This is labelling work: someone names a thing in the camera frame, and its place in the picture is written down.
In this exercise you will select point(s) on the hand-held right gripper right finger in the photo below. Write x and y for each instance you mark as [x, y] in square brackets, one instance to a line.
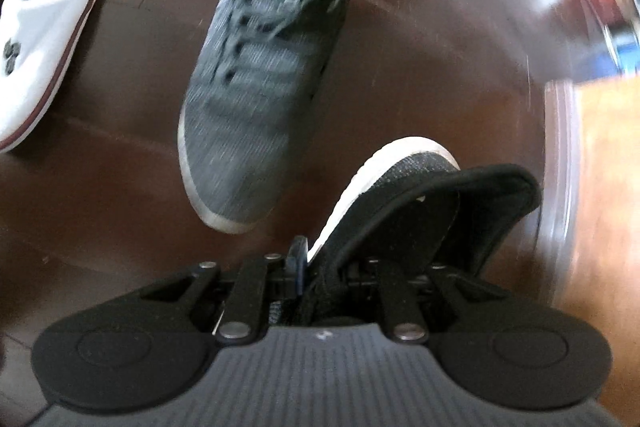
[400, 302]

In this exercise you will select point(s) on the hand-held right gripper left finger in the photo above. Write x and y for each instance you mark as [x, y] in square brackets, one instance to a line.
[297, 264]

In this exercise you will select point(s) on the grey knit sneaker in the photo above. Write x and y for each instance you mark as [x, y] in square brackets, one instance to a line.
[250, 107]
[400, 172]

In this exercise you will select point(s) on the white slipper maroon trim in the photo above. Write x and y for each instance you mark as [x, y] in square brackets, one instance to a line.
[45, 32]

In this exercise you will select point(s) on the wooden cabinet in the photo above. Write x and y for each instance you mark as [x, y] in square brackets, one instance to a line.
[610, 207]

